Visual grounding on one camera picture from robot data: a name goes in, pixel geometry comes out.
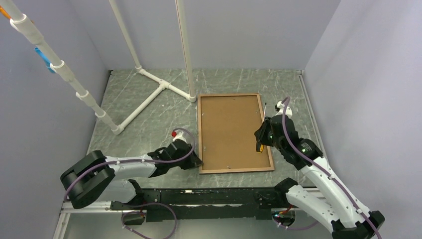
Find yellow black screwdriver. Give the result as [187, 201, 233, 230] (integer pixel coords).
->
[256, 103, 267, 153]

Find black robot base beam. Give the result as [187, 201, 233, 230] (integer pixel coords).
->
[110, 187, 290, 222]

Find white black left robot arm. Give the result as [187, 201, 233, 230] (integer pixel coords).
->
[60, 139, 203, 209]

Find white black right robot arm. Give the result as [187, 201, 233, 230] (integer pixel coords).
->
[254, 115, 385, 239]

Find white PVC pipe stand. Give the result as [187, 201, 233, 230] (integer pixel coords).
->
[0, 0, 197, 135]

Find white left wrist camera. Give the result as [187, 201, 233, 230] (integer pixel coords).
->
[171, 129, 193, 145]

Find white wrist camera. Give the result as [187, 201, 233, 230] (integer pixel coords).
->
[275, 101, 293, 118]
[171, 129, 193, 145]

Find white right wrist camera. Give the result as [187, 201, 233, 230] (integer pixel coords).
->
[275, 101, 293, 118]

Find aluminium table edge rail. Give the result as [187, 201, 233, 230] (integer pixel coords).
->
[296, 70, 327, 157]

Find aluminium front rail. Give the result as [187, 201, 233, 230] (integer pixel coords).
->
[53, 197, 111, 239]

